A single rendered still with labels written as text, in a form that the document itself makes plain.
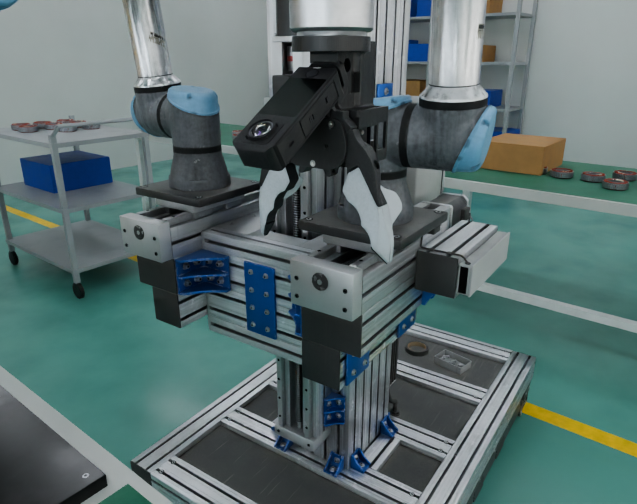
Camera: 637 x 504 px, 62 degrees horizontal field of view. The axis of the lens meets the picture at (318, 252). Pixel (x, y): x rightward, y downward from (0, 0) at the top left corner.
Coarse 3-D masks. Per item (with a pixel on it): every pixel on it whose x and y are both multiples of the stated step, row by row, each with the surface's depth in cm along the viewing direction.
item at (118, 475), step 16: (0, 368) 106; (0, 384) 101; (16, 384) 101; (32, 400) 96; (48, 416) 92; (64, 432) 88; (80, 432) 88; (80, 448) 84; (96, 448) 84; (96, 464) 81; (112, 464) 81; (112, 480) 78; (128, 480) 78; (96, 496) 75; (144, 496) 75; (160, 496) 75
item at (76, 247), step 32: (0, 128) 337; (32, 128) 318; (64, 128) 318; (96, 128) 333; (32, 160) 333; (64, 160) 333; (96, 160) 340; (0, 192) 342; (32, 192) 327; (64, 192) 288; (96, 192) 327; (128, 192) 327; (64, 224) 294; (96, 224) 385; (64, 256) 323; (96, 256) 323; (128, 256) 328
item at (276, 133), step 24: (312, 72) 46; (336, 72) 46; (288, 96) 45; (312, 96) 44; (336, 96) 46; (264, 120) 43; (288, 120) 43; (312, 120) 44; (240, 144) 42; (264, 144) 41; (288, 144) 42; (264, 168) 43
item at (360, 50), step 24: (312, 48) 45; (336, 48) 44; (360, 48) 45; (360, 72) 49; (360, 96) 50; (336, 120) 46; (360, 120) 48; (384, 120) 51; (312, 144) 48; (336, 144) 47; (384, 144) 53; (336, 168) 49
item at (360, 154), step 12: (348, 132) 46; (348, 144) 46; (360, 144) 46; (348, 156) 47; (360, 156) 46; (372, 156) 46; (348, 168) 47; (360, 168) 47; (372, 168) 46; (372, 180) 46; (372, 192) 47; (384, 204) 47
